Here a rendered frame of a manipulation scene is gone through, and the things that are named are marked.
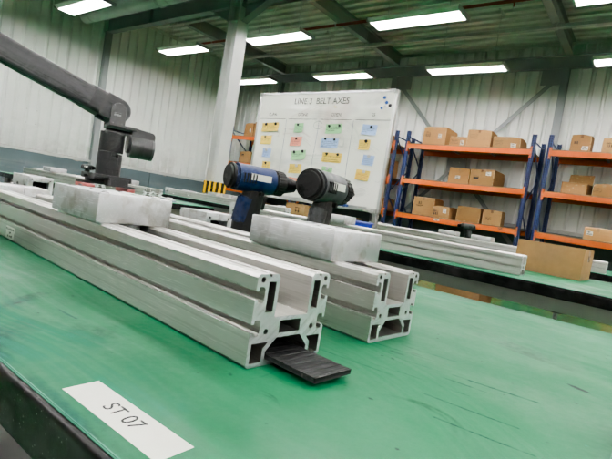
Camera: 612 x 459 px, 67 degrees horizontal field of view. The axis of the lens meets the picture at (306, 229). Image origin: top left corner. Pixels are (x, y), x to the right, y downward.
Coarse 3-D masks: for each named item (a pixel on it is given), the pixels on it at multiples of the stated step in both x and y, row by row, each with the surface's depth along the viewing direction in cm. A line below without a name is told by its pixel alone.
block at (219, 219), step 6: (180, 210) 119; (186, 210) 118; (192, 210) 117; (198, 210) 115; (204, 210) 119; (210, 210) 125; (186, 216) 118; (192, 216) 116; (198, 216) 115; (204, 216) 114; (210, 216) 115; (216, 216) 116; (222, 216) 118; (228, 216) 119; (210, 222) 119; (216, 222) 120; (222, 222) 121; (228, 222) 120
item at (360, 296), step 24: (216, 240) 75; (240, 240) 71; (312, 264) 61; (336, 264) 58; (360, 264) 65; (336, 288) 58; (360, 288) 56; (384, 288) 56; (408, 288) 61; (336, 312) 58; (360, 312) 56; (384, 312) 56; (408, 312) 61; (360, 336) 55; (384, 336) 57
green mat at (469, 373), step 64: (0, 256) 71; (0, 320) 43; (64, 320) 46; (128, 320) 49; (448, 320) 76; (512, 320) 85; (64, 384) 32; (128, 384) 34; (192, 384) 36; (256, 384) 38; (320, 384) 40; (384, 384) 42; (448, 384) 45; (512, 384) 48; (576, 384) 51; (128, 448) 26; (192, 448) 27; (256, 448) 28; (320, 448) 29; (384, 448) 30; (448, 448) 32; (512, 448) 33; (576, 448) 35
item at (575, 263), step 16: (304, 208) 547; (528, 240) 230; (528, 256) 229; (544, 256) 224; (560, 256) 219; (576, 256) 215; (592, 256) 225; (544, 272) 224; (560, 272) 219; (576, 272) 214; (448, 288) 407
